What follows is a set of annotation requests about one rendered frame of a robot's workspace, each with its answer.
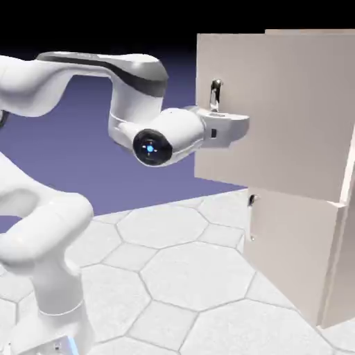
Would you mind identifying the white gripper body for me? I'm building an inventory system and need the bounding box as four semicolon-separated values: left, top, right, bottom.
198;108;250;149

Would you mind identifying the large beige cabinet door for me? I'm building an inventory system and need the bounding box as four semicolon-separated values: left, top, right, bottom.
193;32;355;205

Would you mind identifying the small beige cabinet door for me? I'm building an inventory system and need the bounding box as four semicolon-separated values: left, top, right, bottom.
243;187;346;327

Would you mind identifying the beige painted cabinet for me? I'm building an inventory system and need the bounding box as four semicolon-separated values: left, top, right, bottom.
243;28;355;329

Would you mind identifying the curved silver door handle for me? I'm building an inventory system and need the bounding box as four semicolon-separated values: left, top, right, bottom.
208;78;225;113

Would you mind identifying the small dark door handle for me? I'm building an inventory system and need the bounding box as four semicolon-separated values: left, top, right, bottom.
247;193;259;241

